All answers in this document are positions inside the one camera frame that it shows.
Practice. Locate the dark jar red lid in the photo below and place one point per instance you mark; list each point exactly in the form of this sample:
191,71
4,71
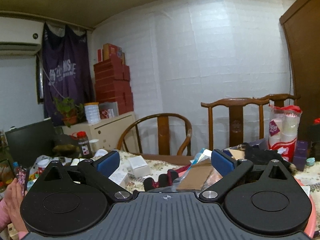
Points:
314,131

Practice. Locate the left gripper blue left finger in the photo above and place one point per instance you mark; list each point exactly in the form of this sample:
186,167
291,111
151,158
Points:
108,163

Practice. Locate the flat white box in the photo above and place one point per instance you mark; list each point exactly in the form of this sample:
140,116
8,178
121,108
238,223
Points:
139,167

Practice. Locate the floral quilted tablecloth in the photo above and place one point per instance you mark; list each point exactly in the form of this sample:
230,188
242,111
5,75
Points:
159,164

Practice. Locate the stack of red boxes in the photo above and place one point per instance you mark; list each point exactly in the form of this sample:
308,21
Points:
112,78

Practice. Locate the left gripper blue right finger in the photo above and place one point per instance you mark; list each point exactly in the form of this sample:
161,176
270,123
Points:
223,162

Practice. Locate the black red gloves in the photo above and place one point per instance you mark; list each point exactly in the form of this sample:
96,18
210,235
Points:
164,180

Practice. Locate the white air conditioner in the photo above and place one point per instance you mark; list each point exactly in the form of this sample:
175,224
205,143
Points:
20,36

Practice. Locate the brown cardboard box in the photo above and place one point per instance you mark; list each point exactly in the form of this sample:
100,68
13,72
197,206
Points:
196,176

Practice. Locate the stack of white containers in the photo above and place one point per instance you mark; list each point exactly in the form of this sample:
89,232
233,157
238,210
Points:
92,112

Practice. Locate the pink sleeved forearm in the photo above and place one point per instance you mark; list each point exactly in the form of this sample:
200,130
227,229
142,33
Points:
5,220

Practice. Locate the person's left hand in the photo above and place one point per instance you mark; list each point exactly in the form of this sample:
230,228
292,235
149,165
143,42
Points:
13,199

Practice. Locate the potted green plant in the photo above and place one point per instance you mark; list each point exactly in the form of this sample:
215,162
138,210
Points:
69,110

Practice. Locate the brown jar red lid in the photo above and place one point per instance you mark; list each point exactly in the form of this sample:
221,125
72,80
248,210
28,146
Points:
84,145

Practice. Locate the purple hanging shirt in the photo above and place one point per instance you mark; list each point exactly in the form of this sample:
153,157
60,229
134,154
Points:
66,69

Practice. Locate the leopard print black glove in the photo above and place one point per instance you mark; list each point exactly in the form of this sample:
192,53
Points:
263,157

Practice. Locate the bag of paper cups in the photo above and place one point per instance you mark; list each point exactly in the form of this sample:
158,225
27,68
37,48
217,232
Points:
283,129

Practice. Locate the round-back wooden chair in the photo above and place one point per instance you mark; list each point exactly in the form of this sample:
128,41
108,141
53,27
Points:
163,132

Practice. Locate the black monitor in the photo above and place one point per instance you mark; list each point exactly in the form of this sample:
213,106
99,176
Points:
29,142

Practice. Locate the teal round tin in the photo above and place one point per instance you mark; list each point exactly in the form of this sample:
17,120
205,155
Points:
310,161

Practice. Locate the straight-back wooden chair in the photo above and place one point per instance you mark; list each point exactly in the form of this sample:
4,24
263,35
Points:
237,121

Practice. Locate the purple rectangular box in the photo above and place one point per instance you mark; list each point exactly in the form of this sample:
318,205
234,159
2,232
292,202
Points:
301,152

